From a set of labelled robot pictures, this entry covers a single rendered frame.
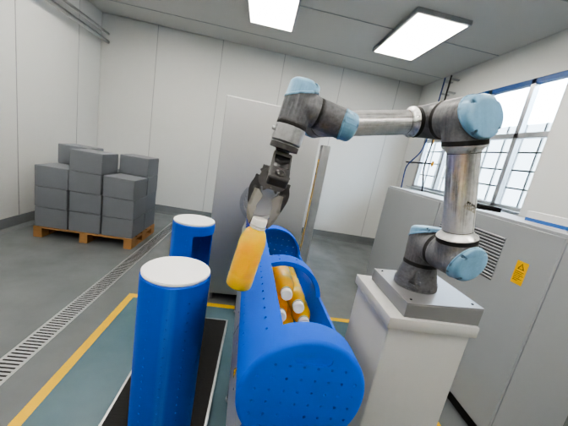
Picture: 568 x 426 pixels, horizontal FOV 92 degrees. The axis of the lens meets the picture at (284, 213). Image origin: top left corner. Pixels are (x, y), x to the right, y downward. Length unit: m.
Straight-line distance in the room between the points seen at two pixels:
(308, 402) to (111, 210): 3.75
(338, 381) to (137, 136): 5.81
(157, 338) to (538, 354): 2.11
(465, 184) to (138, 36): 6.01
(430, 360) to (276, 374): 0.66
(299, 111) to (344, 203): 5.40
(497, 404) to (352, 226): 4.41
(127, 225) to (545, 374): 4.21
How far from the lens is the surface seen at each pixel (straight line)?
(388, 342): 1.07
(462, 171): 0.92
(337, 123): 0.70
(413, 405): 1.28
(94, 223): 4.32
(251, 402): 0.70
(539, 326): 2.27
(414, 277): 1.11
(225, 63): 5.91
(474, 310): 1.15
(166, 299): 1.19
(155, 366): 1.37
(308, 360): 0.65
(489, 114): 0.92
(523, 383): 2.45
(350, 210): 6.10
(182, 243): 1.95
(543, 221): 2.41
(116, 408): 1.97
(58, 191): 4.45
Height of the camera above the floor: 1.59
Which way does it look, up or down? 12 degrees down
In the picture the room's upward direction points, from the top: 11 degrees clockwise
